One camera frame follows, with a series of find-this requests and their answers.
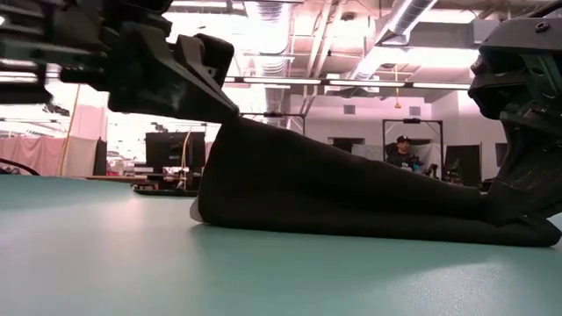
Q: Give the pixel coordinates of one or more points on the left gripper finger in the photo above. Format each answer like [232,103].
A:
[153,83]
[211,57]

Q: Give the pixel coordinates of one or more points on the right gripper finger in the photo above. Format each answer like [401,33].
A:
[531,175]

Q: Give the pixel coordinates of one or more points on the white towel care label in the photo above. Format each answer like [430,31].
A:
[196,213]

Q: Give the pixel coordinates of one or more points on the black towel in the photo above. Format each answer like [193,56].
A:
[329,188]

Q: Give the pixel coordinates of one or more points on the black monitor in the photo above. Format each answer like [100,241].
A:
[501,153]
[463,162]
[162,149]

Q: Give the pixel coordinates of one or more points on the black upright panel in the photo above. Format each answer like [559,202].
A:
[100,157]

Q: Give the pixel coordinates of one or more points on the wooden bench top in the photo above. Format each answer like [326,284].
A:
[114,178]

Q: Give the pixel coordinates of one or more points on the pink curtain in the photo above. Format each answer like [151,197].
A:
[44,155]

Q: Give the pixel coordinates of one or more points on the yellow hanging pendant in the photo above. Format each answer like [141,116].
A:
[397,104]

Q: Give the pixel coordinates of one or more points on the person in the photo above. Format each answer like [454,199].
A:
[403,158]

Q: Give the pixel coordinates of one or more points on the green table mat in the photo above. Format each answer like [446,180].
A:
[263,272]

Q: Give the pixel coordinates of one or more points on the black frame stand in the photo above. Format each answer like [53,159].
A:
[412,120]

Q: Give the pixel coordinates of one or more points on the silver ceiling duct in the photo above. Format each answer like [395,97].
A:
[408,17]

